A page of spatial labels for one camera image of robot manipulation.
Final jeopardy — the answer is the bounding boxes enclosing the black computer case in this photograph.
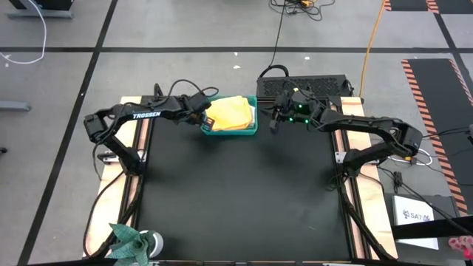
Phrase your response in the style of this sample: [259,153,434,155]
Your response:
[256,75,353,99]

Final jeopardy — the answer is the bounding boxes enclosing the orange microfiber towel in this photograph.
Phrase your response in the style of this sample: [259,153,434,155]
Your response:
[205,95,254,132]

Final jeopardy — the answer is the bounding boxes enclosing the grey floor bar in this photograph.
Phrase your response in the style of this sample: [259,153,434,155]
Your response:
[0,100,35,112]

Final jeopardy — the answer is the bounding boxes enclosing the black table frame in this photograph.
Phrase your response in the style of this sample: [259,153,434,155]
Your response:
[125,83,398,266]

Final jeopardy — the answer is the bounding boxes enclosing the teal paper plant ornament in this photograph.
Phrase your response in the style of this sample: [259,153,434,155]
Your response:
[106,222,157,266]

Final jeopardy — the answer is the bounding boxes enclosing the grey desk foot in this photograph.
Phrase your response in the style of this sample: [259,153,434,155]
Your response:
[4,9,74,20]

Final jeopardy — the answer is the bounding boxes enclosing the black cable tangle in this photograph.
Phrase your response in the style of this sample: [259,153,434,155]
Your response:
[268,0,336,22]

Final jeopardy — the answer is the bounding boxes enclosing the white SA7 sign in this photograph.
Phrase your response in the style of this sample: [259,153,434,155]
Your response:
[391,194,440,250]

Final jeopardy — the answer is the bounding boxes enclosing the grey round roll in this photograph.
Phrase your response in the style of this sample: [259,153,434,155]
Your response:
[139,229,165,259]

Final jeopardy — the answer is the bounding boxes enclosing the small black hazard-striped mat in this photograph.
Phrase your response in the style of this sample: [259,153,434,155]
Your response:
[382,0,473,16]

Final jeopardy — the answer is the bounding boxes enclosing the black cable bundle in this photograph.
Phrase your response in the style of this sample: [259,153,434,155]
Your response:
[333,170,395,262]
[83,169,146,259]

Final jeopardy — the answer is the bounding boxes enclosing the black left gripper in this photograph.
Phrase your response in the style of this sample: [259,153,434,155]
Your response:
[177,92,217,132]

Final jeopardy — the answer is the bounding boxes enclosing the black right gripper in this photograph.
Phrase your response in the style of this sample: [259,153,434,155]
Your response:
[268,89,321,134]

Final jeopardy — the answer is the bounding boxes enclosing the white cable loop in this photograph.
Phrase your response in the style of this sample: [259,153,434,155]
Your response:
[391,149,433,166]

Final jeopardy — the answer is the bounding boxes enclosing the large black hazard-striped mat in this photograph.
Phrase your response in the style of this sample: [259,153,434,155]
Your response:
[401,58,473,218]

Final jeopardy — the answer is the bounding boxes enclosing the orange-yellow cable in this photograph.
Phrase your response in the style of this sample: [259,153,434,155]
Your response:
[358,0,387,98]

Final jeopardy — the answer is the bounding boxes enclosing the teal plastic bin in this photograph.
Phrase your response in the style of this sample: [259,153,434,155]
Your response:
[200,95,259,137]

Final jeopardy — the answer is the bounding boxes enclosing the black camera mount beam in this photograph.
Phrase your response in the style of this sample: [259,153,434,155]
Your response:
[390,215,473,240]

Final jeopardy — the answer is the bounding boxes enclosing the black metal bracket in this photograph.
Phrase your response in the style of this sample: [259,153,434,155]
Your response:
[97,151,118,164]

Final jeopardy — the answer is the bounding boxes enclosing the pink object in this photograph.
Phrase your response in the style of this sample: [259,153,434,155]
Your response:
[447,236,473,260]

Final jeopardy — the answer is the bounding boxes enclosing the white floor cable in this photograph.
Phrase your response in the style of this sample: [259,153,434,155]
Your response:
[0,0,48,66]

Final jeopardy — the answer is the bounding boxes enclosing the black floor cable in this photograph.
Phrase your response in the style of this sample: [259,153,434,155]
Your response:
[258,0,290,78]

